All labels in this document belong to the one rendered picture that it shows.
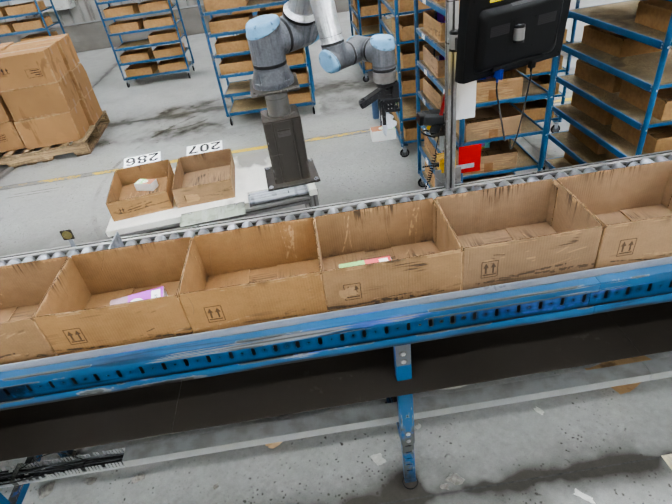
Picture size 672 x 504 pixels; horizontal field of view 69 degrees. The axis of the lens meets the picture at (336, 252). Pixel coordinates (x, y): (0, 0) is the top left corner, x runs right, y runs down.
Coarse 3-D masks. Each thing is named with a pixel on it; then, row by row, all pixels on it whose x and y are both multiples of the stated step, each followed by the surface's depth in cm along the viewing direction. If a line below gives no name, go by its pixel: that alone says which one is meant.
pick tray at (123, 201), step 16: (128, 176) 259; (144, 176) 261; (160, 176) 263; (112, 192) 240; (128, 192) 253; (144, 192) 250; (160, 192) 229; (112, 208) 227; (128, 208) 229; (144, 208) 231; (160, 208) 233
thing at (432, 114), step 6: (420, 114) 204; (426, 114) 203; (432, 114) 203; (438, 114) 203; (444, 114) 203; (420, 120) 203; (426, 120) 203; (432, 120) 204; (438, 120) 204; (432, 126) 207; (438, 126) 207; (432, 132) 208; (438, 132) 209
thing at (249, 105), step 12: (252, 0) 494; (264, 0) 484; (276, 0) 474; (288, 0) 465; (204, 12) 467; (216, 12) 468; (204, 24) 473; (216, 36) 480; (216, 72) 499; (240, 72) 502; (252, 72) 502; (228, 84) 545; (240, 84) 540; (300, 84) 512; (312, 84) 512; (228, 96) 515; (264, 96) 560; (312, 96) 519; (240, 108) 535; (252, 108) 530; (264, 108) 524; (312, 108) 528
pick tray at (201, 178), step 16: (192, 160) 261; (208, 160) 263; (224, 160) 264; (176, 176) 245; (192, 176) 260; (208, 176) 258; (224, 176) 255; (176, 192) 230; (192, 192) 231; (208, 192) 232; (224, 192) 234
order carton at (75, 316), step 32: (96, 256) 155; (128, 256) 156; (160, 256) 157; (64, 288) 148; (96, 288) 162; (128, 288) 163; (64, 320) 132; (96, 320) 133; (128, 320) 134; (160, 320) 135; (64, 352) 138
